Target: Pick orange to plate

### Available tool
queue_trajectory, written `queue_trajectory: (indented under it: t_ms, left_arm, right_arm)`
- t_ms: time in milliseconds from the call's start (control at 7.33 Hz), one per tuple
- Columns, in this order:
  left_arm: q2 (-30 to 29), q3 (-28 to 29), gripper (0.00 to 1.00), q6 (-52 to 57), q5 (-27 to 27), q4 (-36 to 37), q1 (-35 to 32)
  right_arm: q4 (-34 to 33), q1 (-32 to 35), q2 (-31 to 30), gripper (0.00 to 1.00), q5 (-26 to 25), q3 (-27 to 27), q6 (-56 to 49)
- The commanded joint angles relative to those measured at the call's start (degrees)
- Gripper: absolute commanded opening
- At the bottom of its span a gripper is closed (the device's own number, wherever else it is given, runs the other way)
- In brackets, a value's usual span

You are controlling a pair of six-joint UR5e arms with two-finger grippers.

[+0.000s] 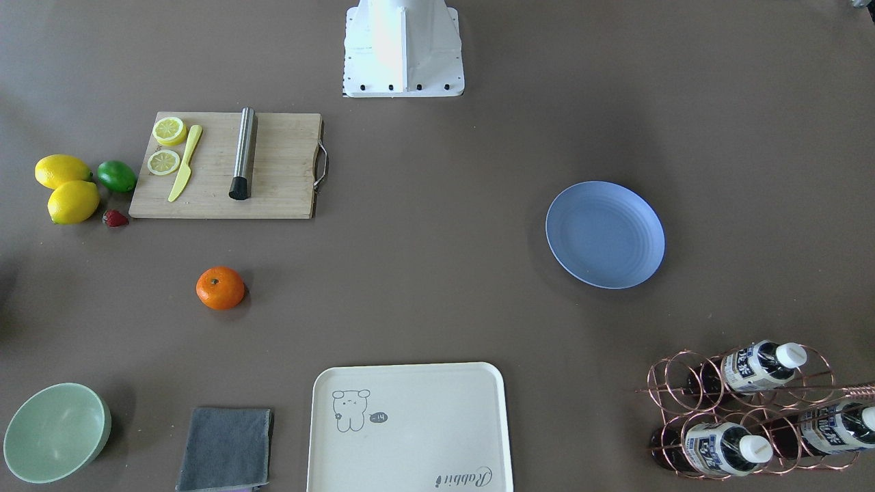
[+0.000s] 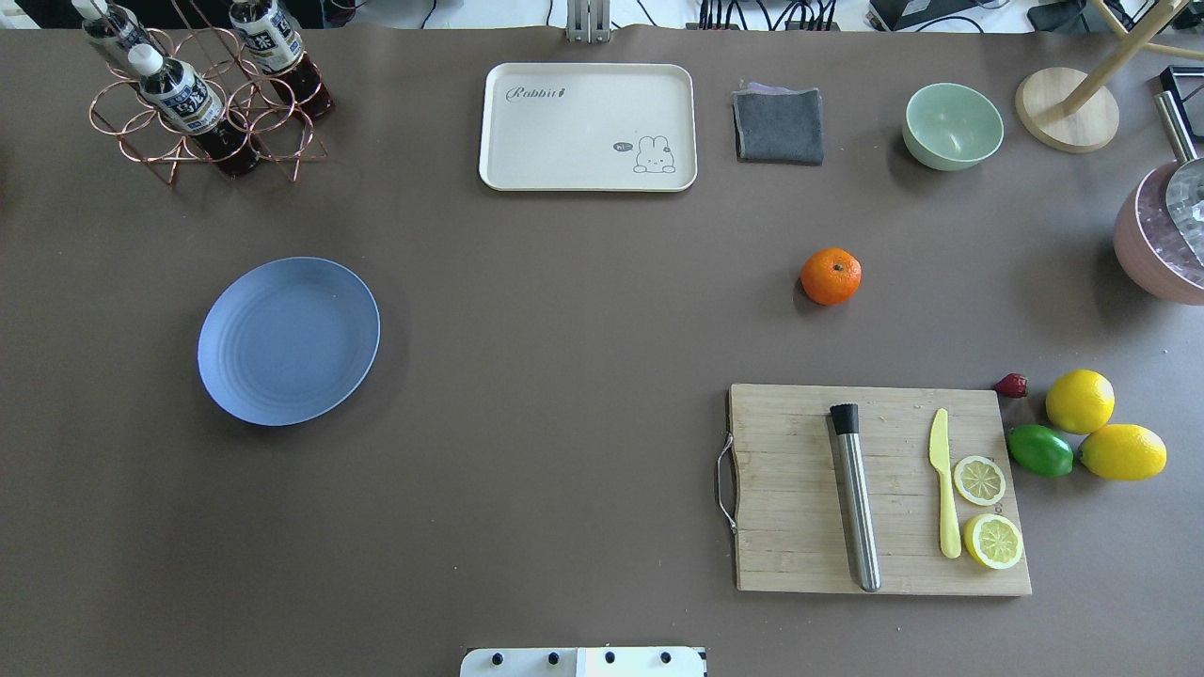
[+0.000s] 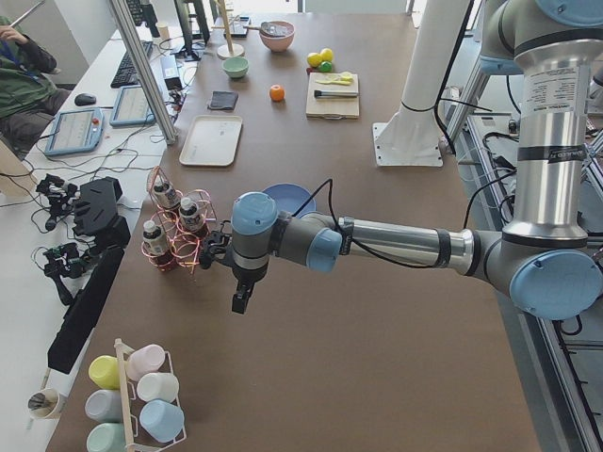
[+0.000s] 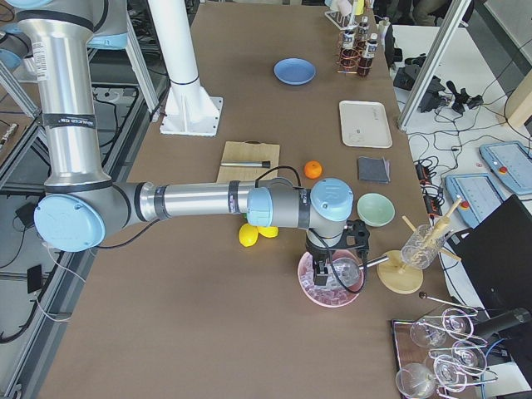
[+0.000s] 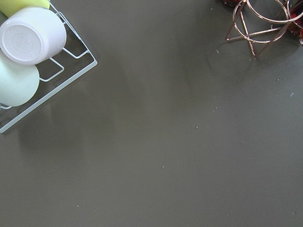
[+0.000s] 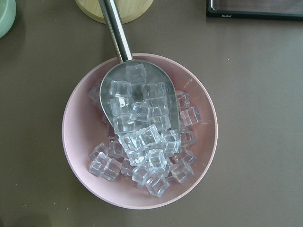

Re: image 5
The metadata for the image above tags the pale green plastic cup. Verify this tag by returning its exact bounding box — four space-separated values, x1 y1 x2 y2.
0 52 40 106

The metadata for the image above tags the copper wire bottle rack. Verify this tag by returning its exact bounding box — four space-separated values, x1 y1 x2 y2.
225 0 303 59

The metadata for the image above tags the pink-white plastic cup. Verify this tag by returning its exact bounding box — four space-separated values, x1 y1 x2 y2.
0 7 67 65

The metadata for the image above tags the dark tea bottle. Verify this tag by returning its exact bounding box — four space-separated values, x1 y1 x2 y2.
288 0 303 42

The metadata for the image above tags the yellow plastic cup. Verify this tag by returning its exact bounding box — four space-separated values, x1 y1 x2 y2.
0 0 50 17

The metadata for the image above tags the white wire cup rack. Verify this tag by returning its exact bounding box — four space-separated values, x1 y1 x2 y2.
0 0 98 133

